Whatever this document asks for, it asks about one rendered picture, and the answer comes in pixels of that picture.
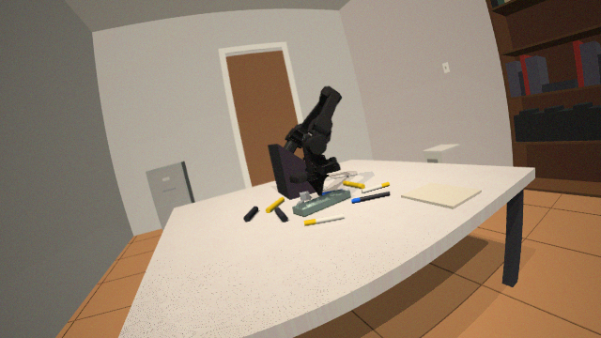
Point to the black and blue marker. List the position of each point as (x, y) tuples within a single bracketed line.
[(369, 197)]

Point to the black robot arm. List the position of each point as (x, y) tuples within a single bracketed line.
[(319, 124)]

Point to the beige flat square pad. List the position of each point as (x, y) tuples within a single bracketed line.
[(442, 195)]

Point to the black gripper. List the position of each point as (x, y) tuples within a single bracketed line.
[(314, 178)]

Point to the black cylinder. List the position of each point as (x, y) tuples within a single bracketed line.
[(249, 215), (280, 214)]

